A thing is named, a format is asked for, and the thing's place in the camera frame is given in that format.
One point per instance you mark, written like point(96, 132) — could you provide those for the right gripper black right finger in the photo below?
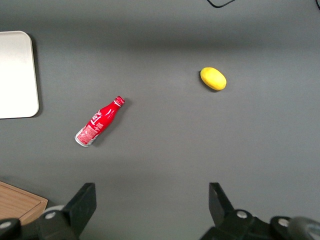
point(222, 210)

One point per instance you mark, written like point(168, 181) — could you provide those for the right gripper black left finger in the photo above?
point(80, 207)

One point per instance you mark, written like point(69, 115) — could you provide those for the beige rectangular tray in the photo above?
point(15, 75)

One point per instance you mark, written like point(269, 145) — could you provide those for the wooden drawer cabinet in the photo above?
point(15, 202)

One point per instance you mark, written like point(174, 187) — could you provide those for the red cola bottle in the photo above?
point(98, 122)

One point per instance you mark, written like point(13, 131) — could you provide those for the yellow lemon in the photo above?
point(213, 78)

